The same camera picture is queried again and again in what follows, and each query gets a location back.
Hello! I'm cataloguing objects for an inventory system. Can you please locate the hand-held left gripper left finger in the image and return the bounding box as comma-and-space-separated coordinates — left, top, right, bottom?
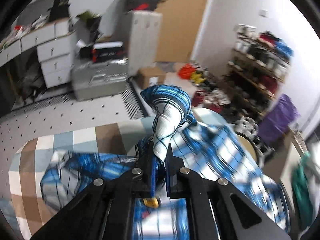
30, 142, 160, 240

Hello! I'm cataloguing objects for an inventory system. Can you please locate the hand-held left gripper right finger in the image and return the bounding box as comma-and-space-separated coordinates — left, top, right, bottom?
165, 144, 292, 240

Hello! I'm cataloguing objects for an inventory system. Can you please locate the blue plaid shirt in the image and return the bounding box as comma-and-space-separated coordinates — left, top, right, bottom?
40, 85, 292, 240

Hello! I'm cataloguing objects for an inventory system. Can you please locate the black white patterned rug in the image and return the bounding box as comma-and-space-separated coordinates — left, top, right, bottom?
10, 80, 145, 119

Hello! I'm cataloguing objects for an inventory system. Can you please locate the round tan stool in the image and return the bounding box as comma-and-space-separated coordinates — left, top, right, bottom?
235, 131, 264, 168

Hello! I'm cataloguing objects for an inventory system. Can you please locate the checkered bed blanket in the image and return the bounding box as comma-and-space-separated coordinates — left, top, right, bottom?
7, 107, 260, 240

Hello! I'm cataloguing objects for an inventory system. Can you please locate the mixed clutter heap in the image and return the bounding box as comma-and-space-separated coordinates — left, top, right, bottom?
192, 80, 233, 113

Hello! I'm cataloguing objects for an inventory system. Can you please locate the closed cardboard box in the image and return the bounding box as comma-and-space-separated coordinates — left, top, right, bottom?
136, 66, 167, 89

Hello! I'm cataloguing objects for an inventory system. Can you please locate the red yellow toy pile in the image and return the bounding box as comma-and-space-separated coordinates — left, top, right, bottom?
177, 62, 208, 84

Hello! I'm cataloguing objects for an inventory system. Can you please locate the purple bag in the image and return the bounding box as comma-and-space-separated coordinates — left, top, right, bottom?
257, 94, 300, 138

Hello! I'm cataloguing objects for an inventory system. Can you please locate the wooden shoe rack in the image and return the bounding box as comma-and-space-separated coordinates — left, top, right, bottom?
225, 25, 293, 110

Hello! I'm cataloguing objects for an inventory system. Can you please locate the black box with red trim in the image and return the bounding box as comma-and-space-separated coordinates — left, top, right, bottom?
91, 41, 125, 63

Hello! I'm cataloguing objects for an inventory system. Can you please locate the green cloth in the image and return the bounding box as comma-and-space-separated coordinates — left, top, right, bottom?
291, 152, 314, 233

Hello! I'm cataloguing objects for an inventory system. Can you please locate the white cabinet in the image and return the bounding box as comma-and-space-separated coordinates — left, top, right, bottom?
121, 10, 163, 77

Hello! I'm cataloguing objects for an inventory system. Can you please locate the open black white shoe box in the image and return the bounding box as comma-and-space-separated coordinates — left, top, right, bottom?
76, 40, 95, 59

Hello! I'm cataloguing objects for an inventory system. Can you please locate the white desk with drawers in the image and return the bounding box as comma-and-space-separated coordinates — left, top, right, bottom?
0, 17, 78, 89

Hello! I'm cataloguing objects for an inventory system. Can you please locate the wooden door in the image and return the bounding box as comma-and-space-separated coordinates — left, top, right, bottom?
155, 0, 213, 63

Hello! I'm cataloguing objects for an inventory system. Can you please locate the dark wrapped flower bouquet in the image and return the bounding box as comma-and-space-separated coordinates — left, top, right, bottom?
76, 10, 104, 44

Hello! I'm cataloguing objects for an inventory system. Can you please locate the black shoe box red logo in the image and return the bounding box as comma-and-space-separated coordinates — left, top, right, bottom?
124, 1, 159, 12

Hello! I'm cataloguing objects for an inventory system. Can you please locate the black bag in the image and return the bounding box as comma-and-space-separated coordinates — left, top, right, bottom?
47, 0, 73, 22

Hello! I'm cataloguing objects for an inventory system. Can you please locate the desk clutter pile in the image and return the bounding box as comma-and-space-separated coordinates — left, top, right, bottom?
0, 15, 50, 48

